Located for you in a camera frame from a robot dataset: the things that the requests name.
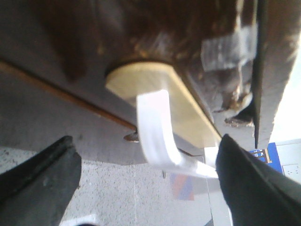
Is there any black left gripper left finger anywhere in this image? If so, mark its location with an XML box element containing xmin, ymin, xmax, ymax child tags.
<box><xmin>0</xmin><ymin>136</ymin><xmax>82</xmax><ymax>226</ymax></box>

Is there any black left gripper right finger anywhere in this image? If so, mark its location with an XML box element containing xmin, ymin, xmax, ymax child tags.
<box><xmin>216</xmin><ymin>134</ymin><xmax>301</xmax><ymax>226</ymax></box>

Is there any white strap drawer handle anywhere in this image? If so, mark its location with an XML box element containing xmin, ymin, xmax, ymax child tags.
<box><xmin>136</xmin><ymin>89</ymin><xmax>218</xmax><ymax>179</ymax></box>

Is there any blue box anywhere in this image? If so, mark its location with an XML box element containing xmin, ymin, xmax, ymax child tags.
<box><xmin>249</xmin><ymin>143</ymin><xmax>283</xmax><ymax>174</ymax></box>

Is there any clear adhesive tape piece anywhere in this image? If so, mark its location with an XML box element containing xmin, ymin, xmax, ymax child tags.
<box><xmin>200</xmin><ymin>24</ymin><xmax>258</xmax><ymax>72</ymax></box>

